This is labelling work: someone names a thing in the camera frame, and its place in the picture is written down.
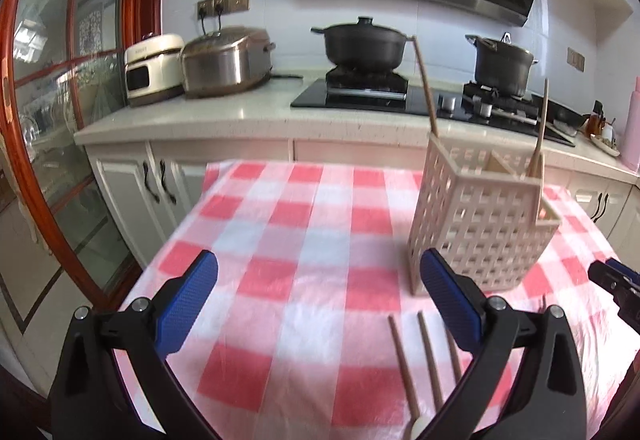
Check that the tray with condiment jars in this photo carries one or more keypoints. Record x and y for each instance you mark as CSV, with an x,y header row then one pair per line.
x,y
602,135

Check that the pink thermos bottle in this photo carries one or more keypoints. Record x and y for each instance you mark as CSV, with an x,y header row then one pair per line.
x,y
632,130

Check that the black frying pan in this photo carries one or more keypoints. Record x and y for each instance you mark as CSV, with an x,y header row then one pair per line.
x,y
565,115

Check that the dark pot with glass lid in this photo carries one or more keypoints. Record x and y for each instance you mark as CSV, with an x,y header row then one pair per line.
x,y
500,65

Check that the red framed glass door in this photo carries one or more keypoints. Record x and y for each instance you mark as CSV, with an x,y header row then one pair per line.
x,y
65,70

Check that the red white checked tablecloth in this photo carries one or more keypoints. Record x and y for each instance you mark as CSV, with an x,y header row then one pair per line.
x,y
310,240

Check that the small gold wall socket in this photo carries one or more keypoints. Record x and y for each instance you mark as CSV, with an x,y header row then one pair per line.
x,y
576,60

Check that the black lidded casserole pot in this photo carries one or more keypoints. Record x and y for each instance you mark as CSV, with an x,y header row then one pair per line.
x,y
362,47

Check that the beige perforated utensil holder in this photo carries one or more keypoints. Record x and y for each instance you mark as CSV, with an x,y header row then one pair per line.
x,y
480,230

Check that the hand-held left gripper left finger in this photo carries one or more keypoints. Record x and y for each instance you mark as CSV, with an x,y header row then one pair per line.
x,y
190,305

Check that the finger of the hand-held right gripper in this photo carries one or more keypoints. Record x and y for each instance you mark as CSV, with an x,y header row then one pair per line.
x,y
607,272

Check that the gold wall socket strip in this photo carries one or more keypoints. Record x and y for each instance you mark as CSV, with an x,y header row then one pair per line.
x,y
225,2

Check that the black gas stove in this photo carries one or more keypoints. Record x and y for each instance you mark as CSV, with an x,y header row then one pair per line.
x,y
350,97

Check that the stainless steel rice cooker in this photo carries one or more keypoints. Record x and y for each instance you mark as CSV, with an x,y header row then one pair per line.
x,y
220,65

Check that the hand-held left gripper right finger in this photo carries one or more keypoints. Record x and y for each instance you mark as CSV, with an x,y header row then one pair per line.
x,y
450,300

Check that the cream white cooker appliance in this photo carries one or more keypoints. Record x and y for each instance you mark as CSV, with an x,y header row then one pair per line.
x,y
150,65

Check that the light wooden spoon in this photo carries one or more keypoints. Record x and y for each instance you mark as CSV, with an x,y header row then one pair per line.
x,y
542,120

